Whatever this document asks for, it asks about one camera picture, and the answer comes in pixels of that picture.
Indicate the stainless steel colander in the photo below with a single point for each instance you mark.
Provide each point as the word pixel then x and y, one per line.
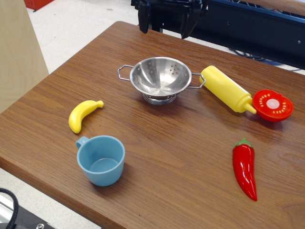
pixel 160 79

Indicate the yellow toy banana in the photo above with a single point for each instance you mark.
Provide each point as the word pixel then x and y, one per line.
pixel 80 112

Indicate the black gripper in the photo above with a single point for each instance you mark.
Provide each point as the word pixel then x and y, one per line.
pixel 194 11

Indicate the black metal frame rail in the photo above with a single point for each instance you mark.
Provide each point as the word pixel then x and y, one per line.
pixel 276 34

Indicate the light wooden panel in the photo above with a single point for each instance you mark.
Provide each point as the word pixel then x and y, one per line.
pixel 22 65

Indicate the yellow mustard squeeze bottle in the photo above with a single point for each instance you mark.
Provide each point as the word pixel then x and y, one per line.
pixel 227 90

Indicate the red toy chili pepper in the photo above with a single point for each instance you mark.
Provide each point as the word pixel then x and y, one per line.
pixel 243 165

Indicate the red toy tomato half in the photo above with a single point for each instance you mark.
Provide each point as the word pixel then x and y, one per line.
pixel 272 106

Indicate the red box on floor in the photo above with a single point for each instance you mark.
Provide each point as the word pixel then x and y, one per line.
pixel 36 4

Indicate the light blue plastic cup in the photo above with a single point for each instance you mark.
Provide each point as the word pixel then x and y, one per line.
pixel 101 158

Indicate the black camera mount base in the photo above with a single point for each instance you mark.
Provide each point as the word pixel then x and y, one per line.
pixel 24 219

